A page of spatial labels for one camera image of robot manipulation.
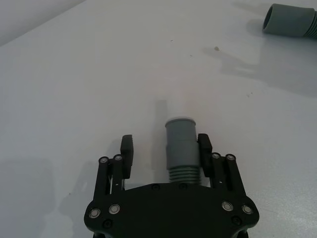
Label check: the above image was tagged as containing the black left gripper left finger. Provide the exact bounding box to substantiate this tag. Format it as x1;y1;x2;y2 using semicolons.
93;134;136;202

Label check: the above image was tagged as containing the grey ribbed hose end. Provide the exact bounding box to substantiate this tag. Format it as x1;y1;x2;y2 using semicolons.
164;116;201;185
262;3;317;41

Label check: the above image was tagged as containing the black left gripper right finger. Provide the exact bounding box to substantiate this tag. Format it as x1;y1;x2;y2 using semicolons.
197;133;249;197

